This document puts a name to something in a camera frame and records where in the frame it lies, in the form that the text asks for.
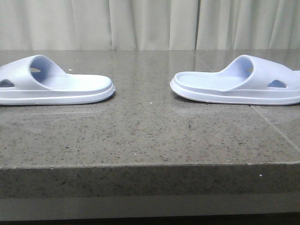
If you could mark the light blue slipper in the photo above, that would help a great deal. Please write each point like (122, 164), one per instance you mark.
(246, 80)
(37, 80)

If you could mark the pale green curtain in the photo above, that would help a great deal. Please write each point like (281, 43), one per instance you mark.
(149, 24)

